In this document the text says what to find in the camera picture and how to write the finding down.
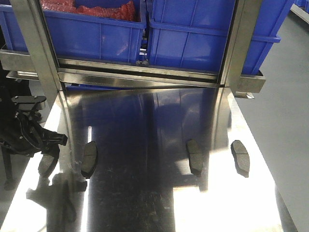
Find grey camera on left wrist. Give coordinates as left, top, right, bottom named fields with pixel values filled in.
left=11, top=96, right=46, bottom=112

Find black office chair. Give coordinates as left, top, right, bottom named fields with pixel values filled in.
left=0, top=24, right=33, bottom=191

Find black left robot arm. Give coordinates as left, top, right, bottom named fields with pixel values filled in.
left=0, top=83, right=68, bottom=158

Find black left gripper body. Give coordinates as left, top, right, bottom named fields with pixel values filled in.
left=16, top=113, right=68, bottom=159

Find stainless steel rack frame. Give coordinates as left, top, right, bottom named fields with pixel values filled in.
left=0, top=0, right=265, bottom=106

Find right blue plastic bin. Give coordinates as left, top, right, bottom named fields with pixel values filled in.
left=146, top=0, right=293, bottom=75

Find red bubble wrap bags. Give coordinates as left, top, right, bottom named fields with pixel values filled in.
left=40, top=0, right=136, bottom=21

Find far-left blue plastic bin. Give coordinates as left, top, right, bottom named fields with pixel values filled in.
left=0, top=0, right=28, bottom=52

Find grey brake pad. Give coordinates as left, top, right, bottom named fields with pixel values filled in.
left=186, top=139, right=203, bottom=176
left=231, top=140, right=250, bottom=178
left=38, top=155, right=58, bottom=178
left=81, top=141, right=98, bottom=179

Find left blue plastic bin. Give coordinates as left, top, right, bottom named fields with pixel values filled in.
left=43, top=0, right=147, bottom=63

